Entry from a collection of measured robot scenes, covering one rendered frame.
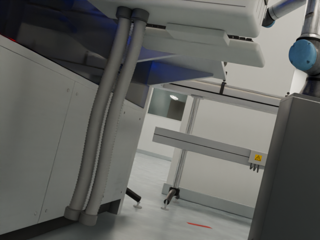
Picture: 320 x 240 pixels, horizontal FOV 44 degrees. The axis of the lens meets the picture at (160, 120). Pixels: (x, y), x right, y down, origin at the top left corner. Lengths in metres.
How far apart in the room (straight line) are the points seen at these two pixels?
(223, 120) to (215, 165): 0.39
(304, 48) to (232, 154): 1.32
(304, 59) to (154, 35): 0.72
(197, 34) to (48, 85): 0.46
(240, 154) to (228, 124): 0.66
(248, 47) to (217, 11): 0.22
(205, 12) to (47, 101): 0.53
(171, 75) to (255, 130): 1.53
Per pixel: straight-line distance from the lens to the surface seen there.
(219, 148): 2.92
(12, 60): 1.06
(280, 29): 3.70
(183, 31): 1.19
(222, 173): 3.51
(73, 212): 1.16
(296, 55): 1.79
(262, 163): 2.86
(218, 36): 1.16
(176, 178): 2.97
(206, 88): 2.95
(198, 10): 1.07
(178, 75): 2.14
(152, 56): 1.66
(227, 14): 1.04
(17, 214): 1.28
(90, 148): 1.14
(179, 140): 2.95
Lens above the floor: 0.46
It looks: 3 degrees up
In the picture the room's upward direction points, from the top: 14 degrees clockwise
